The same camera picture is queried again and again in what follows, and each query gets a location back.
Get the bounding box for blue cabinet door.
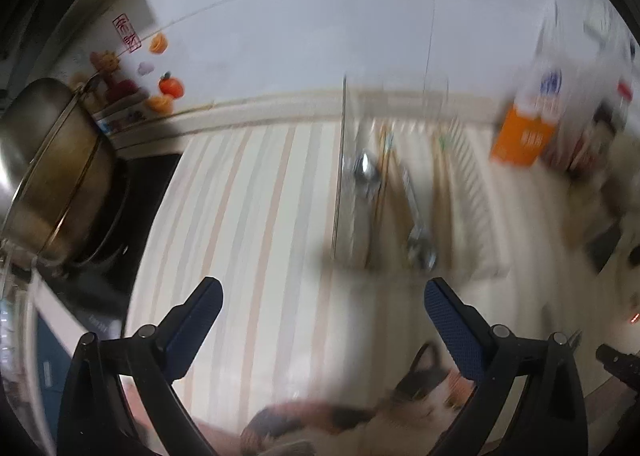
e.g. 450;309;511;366
30;286;76;437

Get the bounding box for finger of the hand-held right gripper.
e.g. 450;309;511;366
596;343;640;392

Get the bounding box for clear plastic bag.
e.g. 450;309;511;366
532;0;640;102

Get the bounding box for black wok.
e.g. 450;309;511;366
65;156;133;268

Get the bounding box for colourful wall stickers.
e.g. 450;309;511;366
87;14;186;118

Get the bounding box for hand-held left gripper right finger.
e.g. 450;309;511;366
424;277;588;456

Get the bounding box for brown lidded spice jar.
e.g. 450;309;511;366
565;106;621;177

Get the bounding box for range hood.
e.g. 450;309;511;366
0;0;156;82

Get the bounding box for clear plastic organizer bin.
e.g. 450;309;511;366
320;74;513;282

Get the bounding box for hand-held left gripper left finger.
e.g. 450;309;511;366
56;277;224;456

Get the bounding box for striped cat print mat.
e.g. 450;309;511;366
122;91;640;456

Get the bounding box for black gas stove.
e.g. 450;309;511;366
30;151;183;337

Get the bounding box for stainless steel pot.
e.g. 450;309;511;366
0;76;118;262

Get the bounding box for steel spoon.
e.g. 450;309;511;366
397;169;438;272
350;149;386;267

